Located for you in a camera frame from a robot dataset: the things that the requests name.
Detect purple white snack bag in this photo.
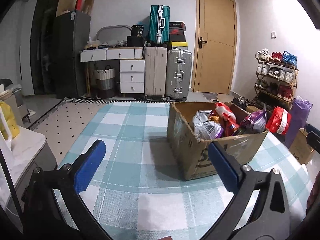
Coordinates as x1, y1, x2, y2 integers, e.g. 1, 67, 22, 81
240, 107, 267, 134

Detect red orange chip bag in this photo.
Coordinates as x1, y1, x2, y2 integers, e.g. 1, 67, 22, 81
215, 102, 240, 137

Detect SF cardboard box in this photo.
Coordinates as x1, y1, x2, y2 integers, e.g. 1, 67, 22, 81
167, 102, 268, 180

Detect silver purple snack bag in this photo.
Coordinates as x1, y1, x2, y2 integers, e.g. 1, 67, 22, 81
190, 111, 224, 141

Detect person's right hand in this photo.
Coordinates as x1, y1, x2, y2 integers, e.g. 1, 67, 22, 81
306, 180, 319, 214

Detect brown paper bag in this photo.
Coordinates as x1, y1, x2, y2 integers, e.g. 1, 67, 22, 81
289, 128, 314, 165

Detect purple gift bag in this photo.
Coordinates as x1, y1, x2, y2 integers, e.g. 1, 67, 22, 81
284, 96, 313, 149

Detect red shopping bag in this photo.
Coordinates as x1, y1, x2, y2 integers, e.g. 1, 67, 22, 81
266, 107, 291, 135

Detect white side cabinet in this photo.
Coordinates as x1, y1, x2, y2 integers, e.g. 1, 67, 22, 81
9, 126, 57, 207

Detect wooden shoe rack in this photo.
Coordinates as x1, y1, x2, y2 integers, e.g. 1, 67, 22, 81
253, 48, 298, 111

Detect white electric kettle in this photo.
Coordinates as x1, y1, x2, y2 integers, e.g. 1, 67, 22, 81
1, 109, 12, 154

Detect dotted floor rug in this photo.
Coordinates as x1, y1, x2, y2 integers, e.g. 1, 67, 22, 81
30, 97, 106, 165

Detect yellow bag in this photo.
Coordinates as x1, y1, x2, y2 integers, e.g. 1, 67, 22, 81
0, 101, 20, 138

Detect teal plaid tablecloth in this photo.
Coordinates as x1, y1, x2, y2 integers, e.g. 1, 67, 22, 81
53, 101, 315, 240

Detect wooden door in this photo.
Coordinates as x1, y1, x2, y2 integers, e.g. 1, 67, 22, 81
191, 0, 237, 94

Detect woven laundry basket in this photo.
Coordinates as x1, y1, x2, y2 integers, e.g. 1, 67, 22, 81
94, 65, 116, 99

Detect silver suitcase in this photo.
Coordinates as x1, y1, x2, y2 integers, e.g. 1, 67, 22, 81
165, 50, 193, 101

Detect yellow black box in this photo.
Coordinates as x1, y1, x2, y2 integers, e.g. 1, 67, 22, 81
170, 41, 188, 50

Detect stacked shoe boxes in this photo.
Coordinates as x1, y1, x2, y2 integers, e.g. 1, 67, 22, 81
169, 22, 186, 42

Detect beige suitcase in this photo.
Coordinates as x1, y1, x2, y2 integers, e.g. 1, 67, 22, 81
144, 47, 167, 100

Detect white drawer desk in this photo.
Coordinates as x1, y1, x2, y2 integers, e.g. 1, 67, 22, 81
80, 47, 145, 97

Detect black refrigerator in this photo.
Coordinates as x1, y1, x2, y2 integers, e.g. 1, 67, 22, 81
54, 10, 91, 99

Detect teal suitcase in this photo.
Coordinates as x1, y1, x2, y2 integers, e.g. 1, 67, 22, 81
149, 5, 170, 44

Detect black bag on desk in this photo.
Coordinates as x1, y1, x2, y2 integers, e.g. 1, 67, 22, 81
126, 24, 145, 47

